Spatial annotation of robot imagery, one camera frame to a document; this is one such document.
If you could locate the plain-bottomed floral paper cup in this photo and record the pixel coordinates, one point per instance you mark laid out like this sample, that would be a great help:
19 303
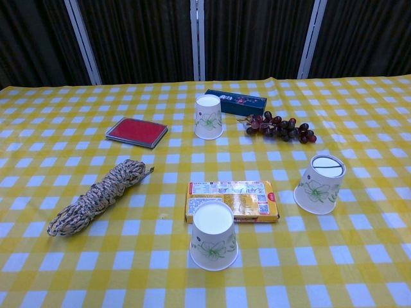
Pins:
208 122
213 247

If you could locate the floral paper cup with black line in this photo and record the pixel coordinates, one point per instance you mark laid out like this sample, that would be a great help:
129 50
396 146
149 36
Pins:
318 192

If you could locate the bunch of dark red grapes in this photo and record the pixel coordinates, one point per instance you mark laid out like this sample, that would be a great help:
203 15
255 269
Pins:
282 126

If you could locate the yellow printed food box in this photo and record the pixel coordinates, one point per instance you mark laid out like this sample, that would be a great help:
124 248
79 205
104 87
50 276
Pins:
250 202

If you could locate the dark blue rectangular box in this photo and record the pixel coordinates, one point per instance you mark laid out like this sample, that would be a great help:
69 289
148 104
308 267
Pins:
247 103

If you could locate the red ink pad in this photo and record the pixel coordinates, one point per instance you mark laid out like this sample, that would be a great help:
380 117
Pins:
136 131

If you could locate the dark pleated curtain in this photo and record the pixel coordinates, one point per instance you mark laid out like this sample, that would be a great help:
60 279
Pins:
144 38

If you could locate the yellow white checked tablecloth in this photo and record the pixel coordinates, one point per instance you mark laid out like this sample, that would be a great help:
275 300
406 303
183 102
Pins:
96 272

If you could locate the white metal post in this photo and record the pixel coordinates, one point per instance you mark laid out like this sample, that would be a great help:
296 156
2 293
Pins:
84 41
312 38
197 38

